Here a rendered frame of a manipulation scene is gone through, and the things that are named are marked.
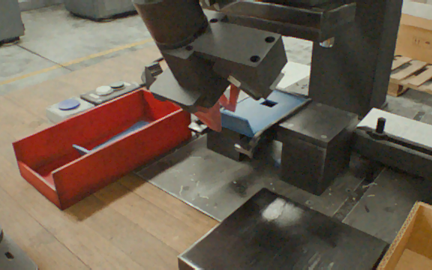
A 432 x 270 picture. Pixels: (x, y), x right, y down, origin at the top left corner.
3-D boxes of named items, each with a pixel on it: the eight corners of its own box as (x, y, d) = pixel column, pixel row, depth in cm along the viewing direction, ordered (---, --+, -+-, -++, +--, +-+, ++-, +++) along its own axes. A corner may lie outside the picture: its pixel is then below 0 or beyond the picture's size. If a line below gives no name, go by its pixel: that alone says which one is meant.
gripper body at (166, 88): (250, 51, 45) (232, -2, 39) (197, 118, 41) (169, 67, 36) (206, 40, 48) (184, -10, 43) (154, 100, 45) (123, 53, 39)
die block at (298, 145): (206, 148, 64) (205, 105, 61) (244, 125, 71) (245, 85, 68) (319, 196, 53) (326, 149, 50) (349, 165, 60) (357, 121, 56)
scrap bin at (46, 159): (20, 176, 57) (10, 142, 54) (145, 118, 74) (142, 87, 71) (62, 211, 50) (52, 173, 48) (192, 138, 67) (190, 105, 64)
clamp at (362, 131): (342, 177, 57) (352, 115, 52) (351, 167, 60) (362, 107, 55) (444, 217, 49) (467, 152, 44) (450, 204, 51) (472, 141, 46)
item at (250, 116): (202, 124, 53) (202, 104, 52) (267, 90, 64) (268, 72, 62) (245, 142, 49) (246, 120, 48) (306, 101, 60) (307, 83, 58)
